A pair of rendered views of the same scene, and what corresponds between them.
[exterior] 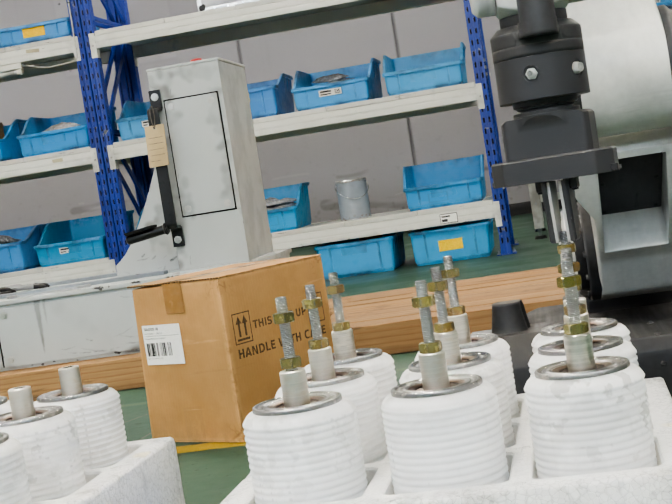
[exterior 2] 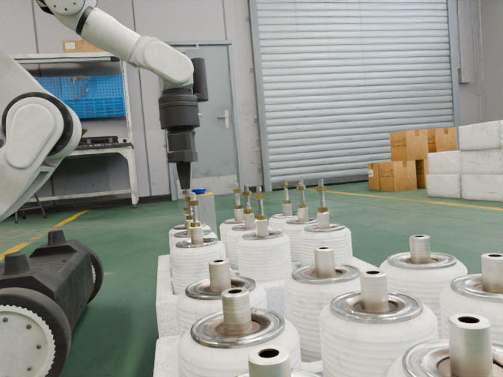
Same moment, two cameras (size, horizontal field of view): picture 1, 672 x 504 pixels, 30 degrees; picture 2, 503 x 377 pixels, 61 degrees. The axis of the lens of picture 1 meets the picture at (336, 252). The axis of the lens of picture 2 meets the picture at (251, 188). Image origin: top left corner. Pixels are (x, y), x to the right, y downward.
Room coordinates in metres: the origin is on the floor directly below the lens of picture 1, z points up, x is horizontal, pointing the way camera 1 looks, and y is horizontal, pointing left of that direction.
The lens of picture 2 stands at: (1.46, 0.73, 0.38)
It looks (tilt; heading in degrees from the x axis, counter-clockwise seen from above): 3 degrees down; 248
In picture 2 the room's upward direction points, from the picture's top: 5 degrees counter-clockwise
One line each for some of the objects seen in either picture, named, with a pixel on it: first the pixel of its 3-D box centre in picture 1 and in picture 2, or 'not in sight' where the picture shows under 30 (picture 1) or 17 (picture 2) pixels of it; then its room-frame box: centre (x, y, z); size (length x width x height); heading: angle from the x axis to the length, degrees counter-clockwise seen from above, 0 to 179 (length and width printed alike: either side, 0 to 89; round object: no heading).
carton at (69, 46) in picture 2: not in sight; (85, 49); (1.17, -4.90, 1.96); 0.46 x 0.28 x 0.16; 166
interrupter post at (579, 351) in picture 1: (579, 353); (287, 210); (1.00, -0.18, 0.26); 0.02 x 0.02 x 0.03
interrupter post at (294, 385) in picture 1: (295, 389); (323, 221); (1.04, 0.05, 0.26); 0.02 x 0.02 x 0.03
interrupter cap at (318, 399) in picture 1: (297, 404); (324, 228); (1.04, 0.05, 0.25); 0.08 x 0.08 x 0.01
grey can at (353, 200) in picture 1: (353, 199); not in sight; (5.96, -0.12, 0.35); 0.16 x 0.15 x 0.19; 80
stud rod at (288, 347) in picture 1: (287, 341); (322, 200); (1.04, 0.05, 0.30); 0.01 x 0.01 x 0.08
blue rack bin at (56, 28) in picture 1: (51, 36); not in sight; (6.27, 1.23, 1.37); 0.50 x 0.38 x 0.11; 172
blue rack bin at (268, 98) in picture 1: (249, 101); not in sight; (6.11, 0.30, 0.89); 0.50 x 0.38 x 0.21; 171
